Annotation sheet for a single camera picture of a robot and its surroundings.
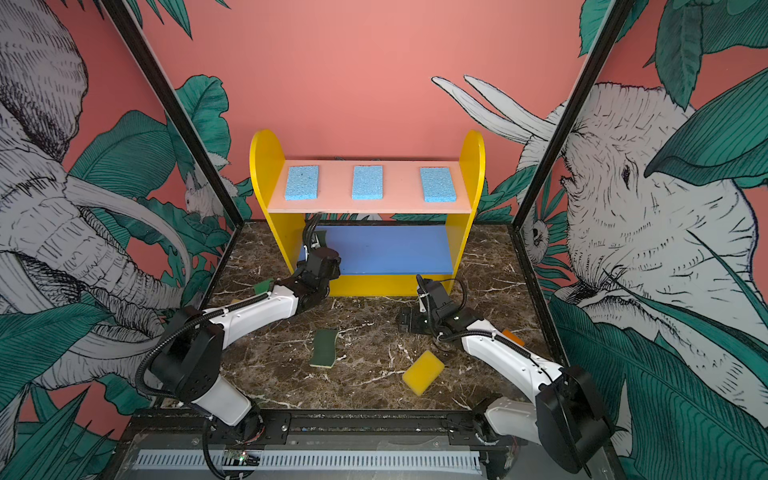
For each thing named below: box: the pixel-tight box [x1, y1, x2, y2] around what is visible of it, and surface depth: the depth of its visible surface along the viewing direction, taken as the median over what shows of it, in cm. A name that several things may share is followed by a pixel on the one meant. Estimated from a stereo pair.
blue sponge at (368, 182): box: [351, 165, 384, 200], surface depth 74 cm
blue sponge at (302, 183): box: [284, 165, 320, 201], surface depth 73 cm
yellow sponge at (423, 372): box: [402, 350, 445, 396], surface depth 85 cm
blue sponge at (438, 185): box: [420, 167, 457, 203], surface depth 74 cm
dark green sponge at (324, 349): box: [309, 329, 339, 369], surface depth 88 cm
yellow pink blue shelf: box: [250, 130, 486, 297], surface depth 75 cm
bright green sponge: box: [253, 278, 275, 295], surface depth 103 cm
